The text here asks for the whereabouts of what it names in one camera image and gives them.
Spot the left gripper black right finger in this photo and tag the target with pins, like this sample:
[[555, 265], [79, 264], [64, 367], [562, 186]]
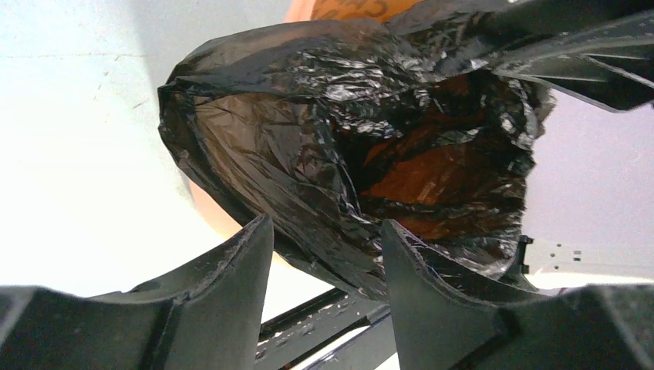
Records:
[[446, 316]]

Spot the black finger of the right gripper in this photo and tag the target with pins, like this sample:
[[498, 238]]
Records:
[[600, 52]]

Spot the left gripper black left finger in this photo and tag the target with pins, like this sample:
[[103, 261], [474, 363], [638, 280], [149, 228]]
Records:
[[204, 314]]

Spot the black trash bag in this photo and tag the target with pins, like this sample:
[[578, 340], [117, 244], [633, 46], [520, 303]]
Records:
[[331, 127]]

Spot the orange plastic trash bin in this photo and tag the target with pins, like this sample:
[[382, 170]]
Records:
[[214, 209]]

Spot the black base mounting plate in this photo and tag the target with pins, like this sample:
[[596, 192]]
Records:
[[293, 336]]

